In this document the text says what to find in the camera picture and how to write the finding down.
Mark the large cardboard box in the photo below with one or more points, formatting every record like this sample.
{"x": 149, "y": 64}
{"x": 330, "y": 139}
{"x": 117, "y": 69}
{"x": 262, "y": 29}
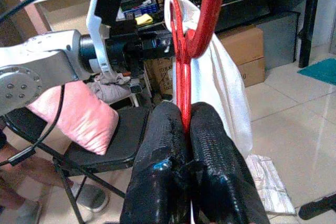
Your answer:
{"x": 241, "y": 45}

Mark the white patterned rag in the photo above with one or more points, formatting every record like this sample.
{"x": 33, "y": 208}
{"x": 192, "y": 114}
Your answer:
{"x": 270, "y": 187}

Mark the black desk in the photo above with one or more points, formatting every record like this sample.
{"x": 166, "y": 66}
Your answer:
{"x": 312, "y": 11}

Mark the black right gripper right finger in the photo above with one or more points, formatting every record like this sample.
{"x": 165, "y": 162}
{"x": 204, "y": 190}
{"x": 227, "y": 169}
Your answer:
{"x": 223, "y": 182}

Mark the grey slipper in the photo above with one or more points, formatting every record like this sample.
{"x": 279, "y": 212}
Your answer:
{"x": 92, "y": 197}
{"x": 21, "y": 214}

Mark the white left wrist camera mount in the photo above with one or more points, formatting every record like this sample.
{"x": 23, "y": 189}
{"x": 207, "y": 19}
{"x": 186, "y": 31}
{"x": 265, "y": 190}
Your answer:
{"x": 94, "y": 19}

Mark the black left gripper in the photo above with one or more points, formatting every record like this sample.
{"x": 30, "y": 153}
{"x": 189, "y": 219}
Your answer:
{"x": 123, "y": 48}

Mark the blue printed box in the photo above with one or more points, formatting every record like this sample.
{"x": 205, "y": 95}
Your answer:
{"x": 141, "y": 11}

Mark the small labelled cardboard box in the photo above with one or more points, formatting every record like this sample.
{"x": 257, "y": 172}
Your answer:
{"x": 252, "y": 74}

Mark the person's bare leg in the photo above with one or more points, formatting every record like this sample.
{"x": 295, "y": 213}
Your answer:
{"x": 31, "y": 176}

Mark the grey computer tower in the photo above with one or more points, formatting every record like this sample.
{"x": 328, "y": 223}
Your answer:
{"x": 278, "y": 40}

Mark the black folding chair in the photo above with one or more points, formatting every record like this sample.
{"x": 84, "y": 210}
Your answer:
{"x": 123, "y": 140}

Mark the yellow small item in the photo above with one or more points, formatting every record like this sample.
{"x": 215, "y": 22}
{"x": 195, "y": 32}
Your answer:
{"x": 144, "y": 20}

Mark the grey crumpled cloth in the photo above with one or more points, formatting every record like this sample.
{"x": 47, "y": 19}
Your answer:
{"x": 110, "y": 90}

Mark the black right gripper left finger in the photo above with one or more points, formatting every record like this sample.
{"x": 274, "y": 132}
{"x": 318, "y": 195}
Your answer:
{"x": 157, "y": 182}

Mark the printed cardboard carton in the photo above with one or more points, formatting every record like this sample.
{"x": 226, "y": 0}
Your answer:
{"x": 157, "y": 77}

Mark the pink pillow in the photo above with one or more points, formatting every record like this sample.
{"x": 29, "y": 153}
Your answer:
{"x": 78, "y": 119}

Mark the teal mat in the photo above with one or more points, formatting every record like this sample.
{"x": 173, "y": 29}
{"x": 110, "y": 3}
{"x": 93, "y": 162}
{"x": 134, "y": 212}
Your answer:
{"x": 320, "y": 72}

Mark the white shirt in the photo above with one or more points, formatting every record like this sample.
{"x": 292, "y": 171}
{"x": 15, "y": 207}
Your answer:
{"x": 223, "y": 82}

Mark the red plastic hanger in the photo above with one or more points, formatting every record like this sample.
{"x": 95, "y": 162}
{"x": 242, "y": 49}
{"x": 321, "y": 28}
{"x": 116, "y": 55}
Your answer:
{"x": 210, "y": 3}

